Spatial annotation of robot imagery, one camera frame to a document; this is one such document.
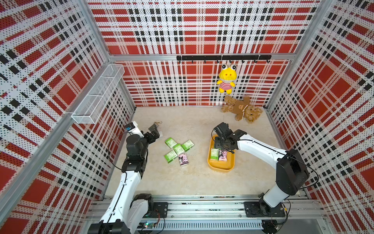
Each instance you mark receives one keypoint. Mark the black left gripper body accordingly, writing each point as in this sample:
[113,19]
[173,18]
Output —
[149,139]

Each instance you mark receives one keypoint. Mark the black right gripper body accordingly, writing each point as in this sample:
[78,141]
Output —
[219,143]

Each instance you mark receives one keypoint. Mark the pink tissue pack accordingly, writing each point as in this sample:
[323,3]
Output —
[223,155]
[183,159]

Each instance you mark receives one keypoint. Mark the green tissue pack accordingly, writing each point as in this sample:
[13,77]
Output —
[178,149]
[171,156]
[214,154]
[170,142]
[187,145]

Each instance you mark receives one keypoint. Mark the yellow storage tray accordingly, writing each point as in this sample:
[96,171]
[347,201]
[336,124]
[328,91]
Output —
[221,166]

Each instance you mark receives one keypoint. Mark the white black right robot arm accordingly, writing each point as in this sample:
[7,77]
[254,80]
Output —
[291,171]

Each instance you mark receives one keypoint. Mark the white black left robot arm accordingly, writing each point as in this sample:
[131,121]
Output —
[125,187]

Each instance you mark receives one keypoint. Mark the brown teddy bear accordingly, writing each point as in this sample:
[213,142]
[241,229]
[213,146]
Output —
[242,108]

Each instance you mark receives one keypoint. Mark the yellow frog plush toy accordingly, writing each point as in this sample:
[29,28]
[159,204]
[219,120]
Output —
[227,76]

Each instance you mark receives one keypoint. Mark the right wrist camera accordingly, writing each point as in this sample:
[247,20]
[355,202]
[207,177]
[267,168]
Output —
[223,131]

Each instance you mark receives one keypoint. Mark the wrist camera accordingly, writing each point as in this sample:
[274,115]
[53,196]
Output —
[223,131]
[132,128]

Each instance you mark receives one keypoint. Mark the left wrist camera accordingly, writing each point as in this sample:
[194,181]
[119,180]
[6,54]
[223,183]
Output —
[132,128]

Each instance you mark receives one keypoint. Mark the white wire mesh basket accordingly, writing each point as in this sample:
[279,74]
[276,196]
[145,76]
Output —
[93,104]

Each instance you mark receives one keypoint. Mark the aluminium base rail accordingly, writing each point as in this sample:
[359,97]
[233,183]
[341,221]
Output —
[210,215]

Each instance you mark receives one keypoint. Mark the black hook rail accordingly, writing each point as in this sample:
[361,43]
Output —
[223,57]

